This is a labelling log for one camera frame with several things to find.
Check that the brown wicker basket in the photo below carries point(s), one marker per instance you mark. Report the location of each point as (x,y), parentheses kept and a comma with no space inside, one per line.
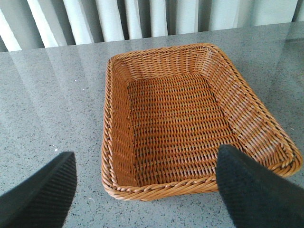
(166,112)

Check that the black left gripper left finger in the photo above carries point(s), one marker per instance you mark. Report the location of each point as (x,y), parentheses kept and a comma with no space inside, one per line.
(44,199)

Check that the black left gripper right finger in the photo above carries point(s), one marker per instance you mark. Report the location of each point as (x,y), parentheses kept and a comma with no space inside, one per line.
(254,196)

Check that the grey curtain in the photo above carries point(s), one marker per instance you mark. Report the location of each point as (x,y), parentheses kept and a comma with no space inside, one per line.
(30,24)

